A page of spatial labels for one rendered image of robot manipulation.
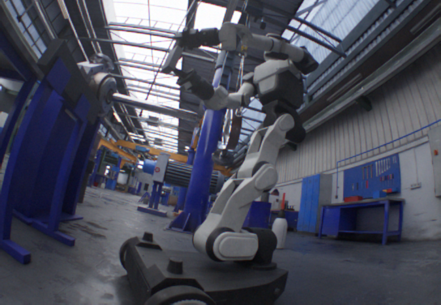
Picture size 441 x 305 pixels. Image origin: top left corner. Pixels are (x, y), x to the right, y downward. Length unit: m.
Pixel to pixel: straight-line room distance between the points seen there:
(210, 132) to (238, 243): 2.51
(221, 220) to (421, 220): 4.05
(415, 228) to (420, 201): 0.52
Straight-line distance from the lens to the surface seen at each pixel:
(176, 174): 4.92
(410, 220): 4.51
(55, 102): 1.49
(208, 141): 3.06
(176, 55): 0.86
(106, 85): 1.64
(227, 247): 0.74
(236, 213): 0.80
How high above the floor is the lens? 0.41
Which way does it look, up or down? 21 degrees up
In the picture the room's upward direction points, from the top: 11 degrees clockwise
